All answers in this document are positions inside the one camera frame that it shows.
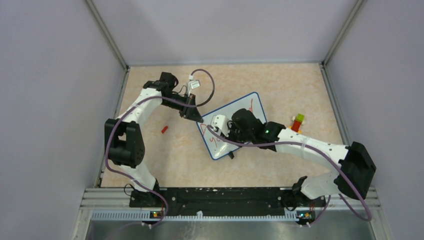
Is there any purple cable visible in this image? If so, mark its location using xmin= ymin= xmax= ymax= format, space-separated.
xmin=104 ymin=68 xmax=216 ymax=226
xmin=205 ymin=125 xmax=373 ymax=226

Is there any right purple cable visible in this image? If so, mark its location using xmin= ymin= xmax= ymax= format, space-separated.
xmin=205 ymin=125 xmax=373 ymax=226

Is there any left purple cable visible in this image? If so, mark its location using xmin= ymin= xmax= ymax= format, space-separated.
xmin=104 ymin=68 xmax=216 ymax=226

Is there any blue framed whiteboard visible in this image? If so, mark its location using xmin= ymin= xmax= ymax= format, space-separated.
xmin=196 ymin=92 xmax=267 ymax=161

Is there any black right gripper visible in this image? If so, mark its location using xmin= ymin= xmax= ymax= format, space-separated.
xmin=220 ymin=120 xmax=254 ymax=148

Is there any black whiteboard foot clip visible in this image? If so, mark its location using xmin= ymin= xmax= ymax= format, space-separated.
xmin=228 ymin=151 xmax=235 ymax=159

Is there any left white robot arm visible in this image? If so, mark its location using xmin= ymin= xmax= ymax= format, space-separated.
xmin=104 ymin=72 xmax=203 ymax=207

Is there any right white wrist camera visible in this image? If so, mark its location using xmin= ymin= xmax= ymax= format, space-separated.
xmin=211 ymin=114 xmax=230 ymax=137

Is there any aluminium frame rail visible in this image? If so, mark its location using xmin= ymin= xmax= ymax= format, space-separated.
xmin=71 ymin=187 xmax=390 ymax=240

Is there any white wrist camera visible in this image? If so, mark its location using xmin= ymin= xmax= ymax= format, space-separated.
xmin=186 ymin=75 xmax=201 ymax=95
xmin=211 ymin=114 xmax=230 ymax=137

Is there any red marker cap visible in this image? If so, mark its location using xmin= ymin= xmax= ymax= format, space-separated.
xmin=161 ymin=126 xmax=169 ymax=134

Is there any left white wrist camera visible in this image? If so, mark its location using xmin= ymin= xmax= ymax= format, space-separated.
xmin=186 ymin=75 xmax=201 ymax=95

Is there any white slotted cable duct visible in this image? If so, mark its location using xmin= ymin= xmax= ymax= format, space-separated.
xmin=91 ymin=210 xmax=299 ymax=222

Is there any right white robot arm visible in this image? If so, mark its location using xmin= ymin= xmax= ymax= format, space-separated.
xmin=212 ymin=108 xmax=377 ymax=206

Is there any colourful toy block figure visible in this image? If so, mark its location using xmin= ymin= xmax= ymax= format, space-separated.
xmin=289 ymin=113 xmax=305 ymax=134

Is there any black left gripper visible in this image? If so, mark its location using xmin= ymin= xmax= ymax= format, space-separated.
xmin=161 ymin=92 xmax=203 ymax=123

